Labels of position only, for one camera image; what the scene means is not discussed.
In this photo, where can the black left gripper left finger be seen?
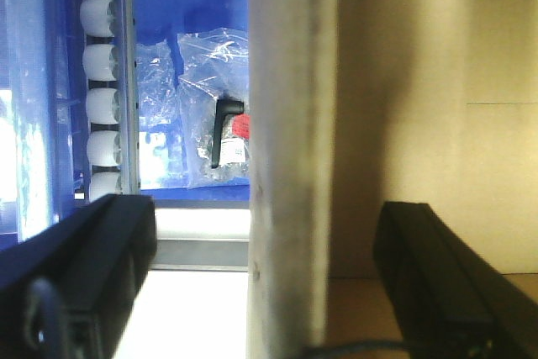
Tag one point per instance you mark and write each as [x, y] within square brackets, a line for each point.
[68, 292]

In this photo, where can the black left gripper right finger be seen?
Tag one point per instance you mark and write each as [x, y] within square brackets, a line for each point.
[449, 303]

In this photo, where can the brown cardboard box black print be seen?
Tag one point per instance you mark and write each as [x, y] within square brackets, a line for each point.
[355, 103]

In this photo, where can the blue plastic storage bin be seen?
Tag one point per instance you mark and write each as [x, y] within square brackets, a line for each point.
[43, 116]

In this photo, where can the clear plastic parts bag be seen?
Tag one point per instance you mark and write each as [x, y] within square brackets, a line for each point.
[215, 65]

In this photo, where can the grey metal shelf frame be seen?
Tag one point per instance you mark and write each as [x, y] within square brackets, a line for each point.
[202, 235]

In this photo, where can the black clamping lever handle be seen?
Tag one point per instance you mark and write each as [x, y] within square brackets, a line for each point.
[224, 108]

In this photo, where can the white roller track rail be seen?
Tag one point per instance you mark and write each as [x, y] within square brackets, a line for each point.
[111, 98]

